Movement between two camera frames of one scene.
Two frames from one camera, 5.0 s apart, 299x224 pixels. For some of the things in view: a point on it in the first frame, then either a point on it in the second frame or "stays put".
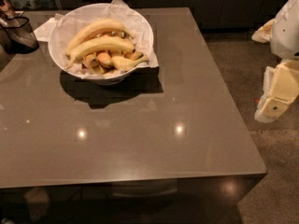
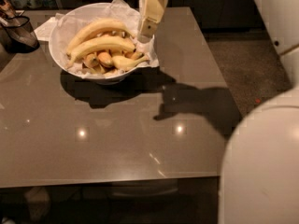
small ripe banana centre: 105,59 stays put
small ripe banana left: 92,61 stays put
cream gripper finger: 286,88 to 154,5
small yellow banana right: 123,63 stays put
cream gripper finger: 268,74 to 142,4
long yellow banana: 107,41 stays put
